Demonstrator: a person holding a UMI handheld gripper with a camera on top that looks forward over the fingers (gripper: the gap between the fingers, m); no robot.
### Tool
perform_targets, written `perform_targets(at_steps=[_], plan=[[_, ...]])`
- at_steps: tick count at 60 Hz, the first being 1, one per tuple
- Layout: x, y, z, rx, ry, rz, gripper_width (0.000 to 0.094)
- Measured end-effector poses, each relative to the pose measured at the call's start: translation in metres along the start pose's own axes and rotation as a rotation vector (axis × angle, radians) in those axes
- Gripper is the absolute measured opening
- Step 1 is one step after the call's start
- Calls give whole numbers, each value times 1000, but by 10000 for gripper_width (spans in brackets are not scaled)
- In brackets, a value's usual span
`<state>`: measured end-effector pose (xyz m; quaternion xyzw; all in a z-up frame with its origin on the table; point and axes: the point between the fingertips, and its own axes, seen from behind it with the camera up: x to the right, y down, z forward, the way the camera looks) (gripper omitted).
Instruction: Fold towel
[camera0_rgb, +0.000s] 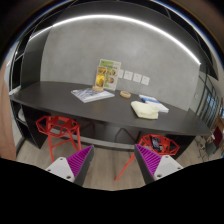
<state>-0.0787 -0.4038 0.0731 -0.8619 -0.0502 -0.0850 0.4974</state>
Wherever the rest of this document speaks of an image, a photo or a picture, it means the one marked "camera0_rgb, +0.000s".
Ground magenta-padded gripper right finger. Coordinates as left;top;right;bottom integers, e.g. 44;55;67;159
133;143;185;185

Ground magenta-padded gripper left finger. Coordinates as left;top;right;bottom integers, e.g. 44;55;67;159
44;144;95;187

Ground cream towel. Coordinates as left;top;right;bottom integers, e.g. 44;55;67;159
130;100;160;120

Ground white booklet with blue band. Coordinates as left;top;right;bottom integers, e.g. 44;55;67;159
138;94;170;114

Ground grey patterned magazine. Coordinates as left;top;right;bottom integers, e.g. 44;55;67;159
70;87;116;104

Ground beige tape roll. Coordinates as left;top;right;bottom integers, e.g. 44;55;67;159
119;90;132;99

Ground black framed glass partition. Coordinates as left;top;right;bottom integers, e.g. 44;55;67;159
194;71;224;129

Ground small sign on wooden base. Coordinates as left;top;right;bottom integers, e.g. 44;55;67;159
92;65;109;93

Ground acrylic stand with green flyer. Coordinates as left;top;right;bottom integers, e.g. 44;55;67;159
98;58;122;92

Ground curved ceiling light strip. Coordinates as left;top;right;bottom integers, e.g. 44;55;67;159
29;13;202;66

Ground red wire frame chair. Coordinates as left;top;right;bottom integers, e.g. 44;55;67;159
35;115;83;164
114;133;181;183

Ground white wall socket plates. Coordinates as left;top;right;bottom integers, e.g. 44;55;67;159
118;69;151;86

